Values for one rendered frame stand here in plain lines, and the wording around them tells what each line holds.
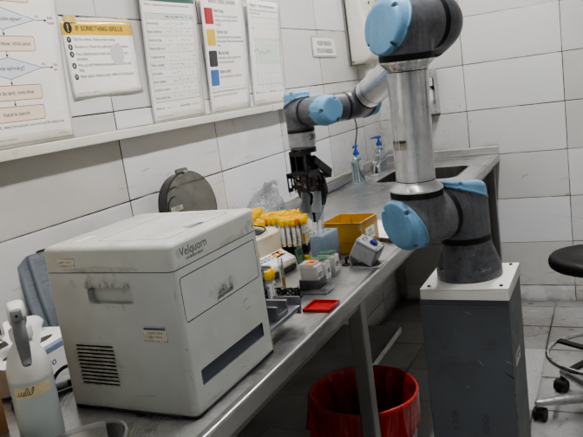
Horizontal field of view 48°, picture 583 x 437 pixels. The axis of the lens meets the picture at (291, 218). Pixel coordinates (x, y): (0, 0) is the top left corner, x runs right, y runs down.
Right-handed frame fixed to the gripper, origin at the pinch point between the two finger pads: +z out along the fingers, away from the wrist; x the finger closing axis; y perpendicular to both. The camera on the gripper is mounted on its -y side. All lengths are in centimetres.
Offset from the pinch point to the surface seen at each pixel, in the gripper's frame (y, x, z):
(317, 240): 2.0, 0.4, 6.3
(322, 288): 20.6, 10.9, 13.8
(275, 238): 1.6, -13.7, 5.9
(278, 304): 45.3, 13.9, 9.2
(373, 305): -168, -67, 90
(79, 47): 30, -48, -55
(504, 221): -222, -3, 55
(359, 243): -1.2, 11.9, 7.9
